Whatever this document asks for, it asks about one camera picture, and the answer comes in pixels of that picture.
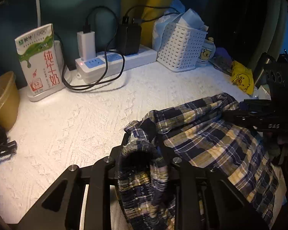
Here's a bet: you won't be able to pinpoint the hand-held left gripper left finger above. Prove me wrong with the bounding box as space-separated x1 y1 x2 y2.
17 133 131 230

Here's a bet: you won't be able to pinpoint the person's right hand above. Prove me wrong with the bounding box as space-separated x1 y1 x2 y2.
266 132 288 166

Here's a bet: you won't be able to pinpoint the plaid pants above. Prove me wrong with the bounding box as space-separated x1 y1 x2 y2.
118 92 282 230

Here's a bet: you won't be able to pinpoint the milk carton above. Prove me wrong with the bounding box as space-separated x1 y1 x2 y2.
14 23 63 94

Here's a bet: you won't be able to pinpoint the dark green packet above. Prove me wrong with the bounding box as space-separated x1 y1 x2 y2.
209 55 233 75

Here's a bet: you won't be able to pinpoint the purple cloth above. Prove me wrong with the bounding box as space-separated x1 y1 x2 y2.
215 47 233 63

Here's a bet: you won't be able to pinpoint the blue face masks in plastic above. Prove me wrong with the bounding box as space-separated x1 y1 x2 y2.
153 8 208 52

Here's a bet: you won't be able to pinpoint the brown bowl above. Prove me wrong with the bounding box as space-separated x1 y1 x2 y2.
0 71 21 132

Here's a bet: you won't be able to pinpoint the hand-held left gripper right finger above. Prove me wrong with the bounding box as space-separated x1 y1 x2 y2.
158 141 269 230

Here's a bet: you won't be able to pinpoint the yellow duck pouch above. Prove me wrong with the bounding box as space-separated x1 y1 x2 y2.
231 60 254 94

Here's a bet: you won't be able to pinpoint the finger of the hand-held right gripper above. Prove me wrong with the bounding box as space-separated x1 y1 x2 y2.
239 99 274 112
223 110 274 130

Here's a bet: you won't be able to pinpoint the yellow curtain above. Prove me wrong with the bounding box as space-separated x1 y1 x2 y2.
121 0 175 27

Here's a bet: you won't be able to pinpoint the black charger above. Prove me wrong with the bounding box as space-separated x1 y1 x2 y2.
117 17 142 56

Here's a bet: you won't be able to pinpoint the white charger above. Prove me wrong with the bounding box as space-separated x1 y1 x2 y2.
77 31 96 60

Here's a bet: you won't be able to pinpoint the white textured tablecloth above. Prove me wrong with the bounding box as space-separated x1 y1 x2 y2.
0 57 288 230

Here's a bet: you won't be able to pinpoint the black charging cable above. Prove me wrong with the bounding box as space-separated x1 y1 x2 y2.
54 6 125 91
122 5 181 25

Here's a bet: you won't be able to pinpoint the white power strip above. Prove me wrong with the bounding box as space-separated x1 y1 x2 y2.
75 45 158 84

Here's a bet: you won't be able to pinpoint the white plastic basket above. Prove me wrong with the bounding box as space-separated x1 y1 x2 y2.
157 23 208 72

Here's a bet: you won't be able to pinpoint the white mug with yellow print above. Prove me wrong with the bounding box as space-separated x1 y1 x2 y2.
197 41 216 67

